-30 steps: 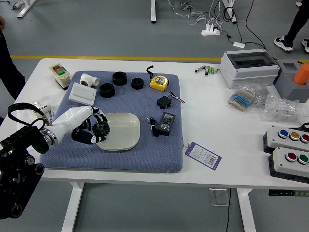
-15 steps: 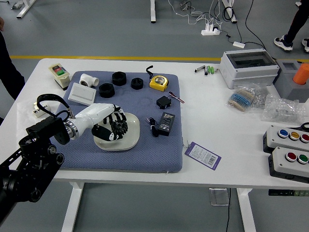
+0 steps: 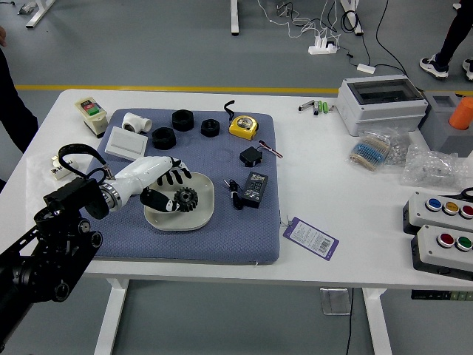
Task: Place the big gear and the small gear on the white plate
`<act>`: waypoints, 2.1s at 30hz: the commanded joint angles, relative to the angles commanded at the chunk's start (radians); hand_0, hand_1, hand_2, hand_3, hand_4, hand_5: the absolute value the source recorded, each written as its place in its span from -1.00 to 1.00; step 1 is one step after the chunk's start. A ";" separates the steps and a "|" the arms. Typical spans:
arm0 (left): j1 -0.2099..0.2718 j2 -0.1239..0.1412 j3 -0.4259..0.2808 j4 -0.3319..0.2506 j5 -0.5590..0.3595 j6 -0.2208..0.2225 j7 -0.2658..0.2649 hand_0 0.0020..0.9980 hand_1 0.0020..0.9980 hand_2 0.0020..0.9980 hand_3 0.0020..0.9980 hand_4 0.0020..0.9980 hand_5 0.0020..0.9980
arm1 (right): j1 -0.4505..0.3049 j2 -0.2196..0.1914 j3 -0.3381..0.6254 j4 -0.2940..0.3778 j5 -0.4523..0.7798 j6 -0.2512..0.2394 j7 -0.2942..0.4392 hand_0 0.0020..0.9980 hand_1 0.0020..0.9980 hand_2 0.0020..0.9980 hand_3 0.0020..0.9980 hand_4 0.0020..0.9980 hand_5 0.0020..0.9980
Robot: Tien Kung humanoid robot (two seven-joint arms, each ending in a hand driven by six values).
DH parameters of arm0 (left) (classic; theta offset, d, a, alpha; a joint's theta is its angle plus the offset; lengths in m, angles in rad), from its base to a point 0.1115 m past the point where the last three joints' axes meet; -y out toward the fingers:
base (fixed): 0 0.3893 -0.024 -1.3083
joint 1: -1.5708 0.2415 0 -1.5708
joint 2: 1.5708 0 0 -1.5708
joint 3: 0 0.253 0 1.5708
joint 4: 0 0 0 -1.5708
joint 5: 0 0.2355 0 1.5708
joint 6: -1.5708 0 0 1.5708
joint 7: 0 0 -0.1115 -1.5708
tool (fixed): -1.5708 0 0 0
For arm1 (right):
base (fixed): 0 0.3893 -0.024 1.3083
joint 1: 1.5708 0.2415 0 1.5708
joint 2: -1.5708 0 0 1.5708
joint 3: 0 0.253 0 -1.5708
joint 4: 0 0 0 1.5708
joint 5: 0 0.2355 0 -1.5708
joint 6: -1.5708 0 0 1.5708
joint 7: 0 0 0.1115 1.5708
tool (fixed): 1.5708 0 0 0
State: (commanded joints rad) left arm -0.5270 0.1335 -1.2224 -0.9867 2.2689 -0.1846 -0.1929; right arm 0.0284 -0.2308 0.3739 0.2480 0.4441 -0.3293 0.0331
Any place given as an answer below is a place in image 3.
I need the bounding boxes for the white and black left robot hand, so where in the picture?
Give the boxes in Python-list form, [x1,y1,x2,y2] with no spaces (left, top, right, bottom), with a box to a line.
[109,155,194,214]

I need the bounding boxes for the large black gear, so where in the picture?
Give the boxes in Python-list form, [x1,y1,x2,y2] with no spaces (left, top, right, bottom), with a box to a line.
[172,186,200,214]

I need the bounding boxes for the large black hex nut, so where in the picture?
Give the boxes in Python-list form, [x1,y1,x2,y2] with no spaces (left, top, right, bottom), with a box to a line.
[152,126,175,151]
[171,109,194,132]

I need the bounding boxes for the small black hex nut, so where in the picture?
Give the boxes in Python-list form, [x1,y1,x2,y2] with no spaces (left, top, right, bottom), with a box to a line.
[200,118,222,138]

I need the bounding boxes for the silver box under table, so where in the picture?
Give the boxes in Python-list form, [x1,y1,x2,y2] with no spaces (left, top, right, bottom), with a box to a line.
[319,287,352,316]

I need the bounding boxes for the grey distribution box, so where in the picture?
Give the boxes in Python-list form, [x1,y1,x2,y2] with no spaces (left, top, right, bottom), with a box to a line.
[336,75,429,137]

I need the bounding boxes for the three-button control box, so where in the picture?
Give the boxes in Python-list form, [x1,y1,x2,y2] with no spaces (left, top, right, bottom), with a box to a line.
[402,191,473,236]

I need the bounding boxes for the two-button control box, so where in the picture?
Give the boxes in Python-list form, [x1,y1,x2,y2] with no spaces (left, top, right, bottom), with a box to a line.
[410,224,473,281]

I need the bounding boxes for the white pipe tee fitting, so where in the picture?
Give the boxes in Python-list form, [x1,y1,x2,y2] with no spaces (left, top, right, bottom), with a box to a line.
[121,112,153,135]

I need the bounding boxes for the white square plate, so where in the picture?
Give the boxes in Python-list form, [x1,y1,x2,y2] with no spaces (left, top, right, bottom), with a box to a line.
[143,171,217,232]

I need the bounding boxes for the white labelled lamp holder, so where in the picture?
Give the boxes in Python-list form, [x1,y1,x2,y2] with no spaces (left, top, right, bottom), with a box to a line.
[50,155,78,181]

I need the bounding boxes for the blue-grey cushion mat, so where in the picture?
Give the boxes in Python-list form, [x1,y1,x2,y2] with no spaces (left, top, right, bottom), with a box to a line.
[61,108,281,266]

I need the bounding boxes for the yellow tape measure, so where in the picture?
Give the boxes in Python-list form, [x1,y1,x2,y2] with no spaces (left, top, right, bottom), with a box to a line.
[222,100,260,141]

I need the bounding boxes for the black digital panel meter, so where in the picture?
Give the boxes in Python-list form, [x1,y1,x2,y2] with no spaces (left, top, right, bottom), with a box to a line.
[240,171,269,209]

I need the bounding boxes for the person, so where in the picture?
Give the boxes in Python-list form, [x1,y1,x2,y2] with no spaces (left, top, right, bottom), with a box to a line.
[419,0,473,81]
[0,26,40,194]

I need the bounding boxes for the purple barcode tag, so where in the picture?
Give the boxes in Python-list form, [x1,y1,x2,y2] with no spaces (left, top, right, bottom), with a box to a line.
[282,216,340,263]

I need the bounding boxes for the white background table leg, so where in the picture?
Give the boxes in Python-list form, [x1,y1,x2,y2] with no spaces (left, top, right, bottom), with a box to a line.
[230,0,240,37]
[339,0,365,36]
[25,0,56,29]

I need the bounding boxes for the white power strip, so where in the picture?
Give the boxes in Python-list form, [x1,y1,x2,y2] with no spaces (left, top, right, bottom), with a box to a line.
[308,35,339,56]

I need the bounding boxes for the bag of resistors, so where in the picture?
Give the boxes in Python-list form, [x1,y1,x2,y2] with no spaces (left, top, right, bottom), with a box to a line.
[347,127,392,173]

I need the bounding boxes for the bag of screws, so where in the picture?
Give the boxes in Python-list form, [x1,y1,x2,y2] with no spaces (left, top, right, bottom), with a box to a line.
[384,129,414,167]

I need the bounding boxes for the bubble wrap bag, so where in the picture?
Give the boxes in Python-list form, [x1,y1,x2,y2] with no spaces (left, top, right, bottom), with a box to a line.
[400,143,473,192]

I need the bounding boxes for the grey block holder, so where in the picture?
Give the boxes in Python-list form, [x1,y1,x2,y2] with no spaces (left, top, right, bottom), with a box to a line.
[417,90,473,158]

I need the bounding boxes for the black table control panel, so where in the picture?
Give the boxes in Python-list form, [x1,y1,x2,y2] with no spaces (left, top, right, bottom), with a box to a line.
[411,290,473,301]

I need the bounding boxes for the orange cylinder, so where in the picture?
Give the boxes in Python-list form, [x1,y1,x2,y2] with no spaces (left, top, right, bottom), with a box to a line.
[448,96,473,131]

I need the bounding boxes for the black scissors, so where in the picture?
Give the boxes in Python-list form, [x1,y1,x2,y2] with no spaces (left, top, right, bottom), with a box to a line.
[439,187,473,203]

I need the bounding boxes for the white wall switch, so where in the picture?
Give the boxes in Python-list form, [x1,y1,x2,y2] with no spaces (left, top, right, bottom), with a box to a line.
[104,126,149,162]

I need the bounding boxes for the beige red-green push switch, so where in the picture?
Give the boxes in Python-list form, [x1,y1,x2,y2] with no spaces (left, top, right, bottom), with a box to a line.
[75,97,109,139]

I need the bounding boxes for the black meter cable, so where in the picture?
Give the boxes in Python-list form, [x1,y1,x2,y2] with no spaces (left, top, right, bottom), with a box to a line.
[223,178,245,211]

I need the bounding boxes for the black servo with wires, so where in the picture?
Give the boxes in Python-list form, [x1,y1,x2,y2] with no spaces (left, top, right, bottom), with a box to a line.
[239,140,284,169]

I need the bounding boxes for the white tangled cables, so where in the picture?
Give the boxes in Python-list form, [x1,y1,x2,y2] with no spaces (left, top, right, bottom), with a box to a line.
[256,0,343,42]

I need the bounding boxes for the black floor cable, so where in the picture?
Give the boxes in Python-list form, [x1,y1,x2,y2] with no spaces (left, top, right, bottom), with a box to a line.
[341,0,421,93]

